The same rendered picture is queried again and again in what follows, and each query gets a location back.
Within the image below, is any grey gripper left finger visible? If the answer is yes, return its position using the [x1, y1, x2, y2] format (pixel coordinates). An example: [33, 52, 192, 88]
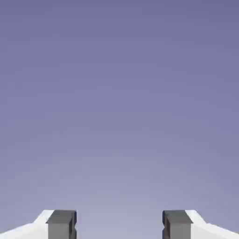
[0, 209, 77, 239]

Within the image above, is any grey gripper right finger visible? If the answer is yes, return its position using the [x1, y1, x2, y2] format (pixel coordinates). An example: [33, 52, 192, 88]
[162, 209, 239, 239]

